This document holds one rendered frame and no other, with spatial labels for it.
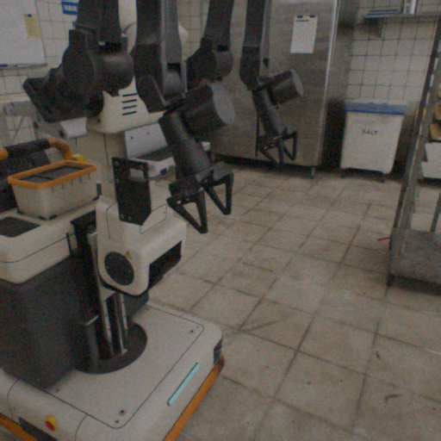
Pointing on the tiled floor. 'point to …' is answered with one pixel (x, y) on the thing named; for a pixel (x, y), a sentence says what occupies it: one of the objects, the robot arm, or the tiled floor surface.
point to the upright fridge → (325, 81)
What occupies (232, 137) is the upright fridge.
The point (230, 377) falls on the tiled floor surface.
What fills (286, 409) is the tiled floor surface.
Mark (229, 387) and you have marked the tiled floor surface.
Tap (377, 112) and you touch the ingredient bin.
